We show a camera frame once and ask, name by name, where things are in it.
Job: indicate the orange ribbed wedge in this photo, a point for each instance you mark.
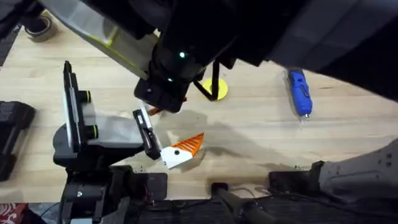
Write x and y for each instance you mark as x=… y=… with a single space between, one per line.
x=155 y=111

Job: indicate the right wrist flat plate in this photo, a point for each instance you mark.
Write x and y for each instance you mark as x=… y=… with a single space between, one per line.
x=124 y=46

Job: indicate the black box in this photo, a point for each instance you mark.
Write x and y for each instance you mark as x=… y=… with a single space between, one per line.
x=14 y=133

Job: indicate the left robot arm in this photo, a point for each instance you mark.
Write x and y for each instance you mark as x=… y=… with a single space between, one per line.
x=93 y=160

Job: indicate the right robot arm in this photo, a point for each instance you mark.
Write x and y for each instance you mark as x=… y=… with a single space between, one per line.
x=311 y=31

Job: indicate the yellow disc with holes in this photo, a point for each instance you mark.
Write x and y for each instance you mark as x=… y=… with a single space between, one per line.
x=222 y=88

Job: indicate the red patterned cloth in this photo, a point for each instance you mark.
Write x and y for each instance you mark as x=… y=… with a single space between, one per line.
x=11 y=214

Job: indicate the blue electric screwdriver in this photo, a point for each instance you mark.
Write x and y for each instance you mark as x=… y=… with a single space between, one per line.
x=300 y=93

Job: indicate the tape roll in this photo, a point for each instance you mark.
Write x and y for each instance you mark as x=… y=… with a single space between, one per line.
x=40 y=31

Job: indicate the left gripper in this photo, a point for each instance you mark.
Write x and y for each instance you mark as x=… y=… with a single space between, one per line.
x=115 y=130

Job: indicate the left wrist flat plate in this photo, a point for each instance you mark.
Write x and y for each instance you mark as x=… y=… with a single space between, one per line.
x=71 y=109

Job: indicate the wrist flat plate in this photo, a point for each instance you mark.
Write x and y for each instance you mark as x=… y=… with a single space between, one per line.
x=71 y=109
x=124 y=46

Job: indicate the black rail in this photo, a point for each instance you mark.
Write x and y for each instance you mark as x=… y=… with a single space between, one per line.
x=311 y=214

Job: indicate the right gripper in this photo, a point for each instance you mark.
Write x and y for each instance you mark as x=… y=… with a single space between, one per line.
x=177 y=68

